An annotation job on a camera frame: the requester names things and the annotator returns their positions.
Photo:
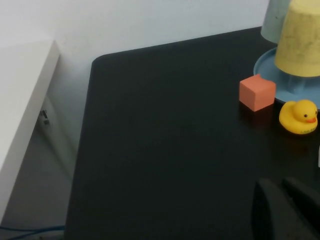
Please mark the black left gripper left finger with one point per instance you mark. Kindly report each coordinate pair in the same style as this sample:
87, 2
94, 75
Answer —
270, 215

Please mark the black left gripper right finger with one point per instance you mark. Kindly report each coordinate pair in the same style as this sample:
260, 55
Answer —
307, 202

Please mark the blue cup stand tray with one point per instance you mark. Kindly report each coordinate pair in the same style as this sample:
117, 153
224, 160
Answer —
265, 70

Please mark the yellow plastic cup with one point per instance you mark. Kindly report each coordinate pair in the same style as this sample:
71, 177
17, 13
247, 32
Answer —
300, 45

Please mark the pale green plastic cup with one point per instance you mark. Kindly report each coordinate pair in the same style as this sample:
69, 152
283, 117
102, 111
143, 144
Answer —
272, 22

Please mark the white foam cube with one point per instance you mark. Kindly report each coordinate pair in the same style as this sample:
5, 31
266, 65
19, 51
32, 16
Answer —
319, 157

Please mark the yellow rubber duck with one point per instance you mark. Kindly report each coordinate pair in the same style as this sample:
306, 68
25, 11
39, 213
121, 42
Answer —
292, 117

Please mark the orange foam cube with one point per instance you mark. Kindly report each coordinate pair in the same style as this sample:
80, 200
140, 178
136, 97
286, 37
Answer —
255, 95

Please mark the white shelf board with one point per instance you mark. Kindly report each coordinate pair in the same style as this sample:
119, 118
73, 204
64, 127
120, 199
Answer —
22, 87

